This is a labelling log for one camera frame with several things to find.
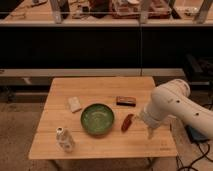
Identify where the black foot pedal box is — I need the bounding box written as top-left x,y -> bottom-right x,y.
185,125 -> 208,143

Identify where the wooden table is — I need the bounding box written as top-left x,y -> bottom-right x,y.
29,77 -> 177,159

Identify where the green ceramic bowl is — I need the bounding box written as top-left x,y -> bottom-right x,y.
80,103 -> 115,136

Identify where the red brown sausage toy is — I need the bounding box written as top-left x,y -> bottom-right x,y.
121,114 -> 133,132

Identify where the white sponge block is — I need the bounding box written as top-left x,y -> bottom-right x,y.
68,97 -> 82,113

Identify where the small white bottle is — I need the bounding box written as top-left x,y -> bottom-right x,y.
56,127 -> 75,152

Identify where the black floor cable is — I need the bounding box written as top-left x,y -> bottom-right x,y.
175,141 -> 213,171

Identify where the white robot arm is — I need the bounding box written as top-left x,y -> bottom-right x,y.
140,79 -> 213,140

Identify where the long wooden shelf bench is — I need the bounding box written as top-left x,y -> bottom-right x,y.
0,0 -> 213,78

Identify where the brown black eraser block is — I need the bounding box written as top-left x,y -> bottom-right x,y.
116,96 -> 136,107

